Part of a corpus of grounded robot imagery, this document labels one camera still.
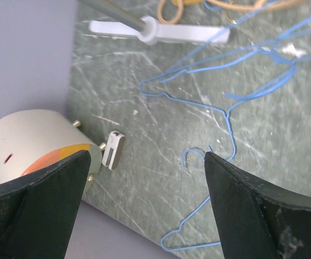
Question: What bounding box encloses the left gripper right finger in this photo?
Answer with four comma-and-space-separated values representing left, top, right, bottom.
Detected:
204, 152, 311, 258

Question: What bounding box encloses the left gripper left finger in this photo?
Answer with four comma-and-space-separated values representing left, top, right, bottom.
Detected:
0, 151, 91, 258

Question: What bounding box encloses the beige round drawer cabinet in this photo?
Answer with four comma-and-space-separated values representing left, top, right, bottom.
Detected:
0, 110, 102, 184

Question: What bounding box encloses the small white plastic clip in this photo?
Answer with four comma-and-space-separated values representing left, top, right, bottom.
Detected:
102, 131, 126, 170

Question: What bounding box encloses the beige plastic hanger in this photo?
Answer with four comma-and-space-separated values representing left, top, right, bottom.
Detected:
156, 0, 307, 25

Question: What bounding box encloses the metal clothes rack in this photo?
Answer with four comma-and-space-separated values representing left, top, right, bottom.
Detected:
78, 0, 231, 45

